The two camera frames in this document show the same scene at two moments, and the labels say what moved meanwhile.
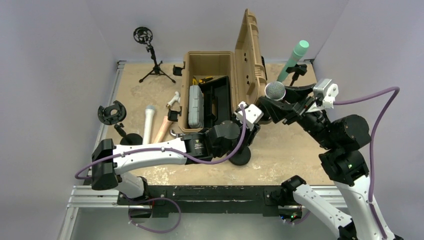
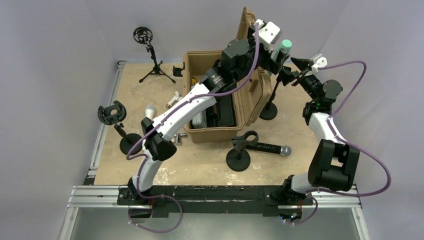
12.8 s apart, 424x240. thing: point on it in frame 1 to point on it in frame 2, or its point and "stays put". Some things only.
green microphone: x=299 y=50 to x=286 y=44
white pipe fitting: x=176 y=98 stays put
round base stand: x=115 y=113 stays put
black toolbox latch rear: x=177 y=70 stays put
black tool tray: x=217 y=101 stays put
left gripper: x=249 y=133 to x=269 y=64
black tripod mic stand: x=144 y=35 stays put
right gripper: x=279 y=108 to x=288 y=76
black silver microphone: x=275 y=90 to x=284 y=150
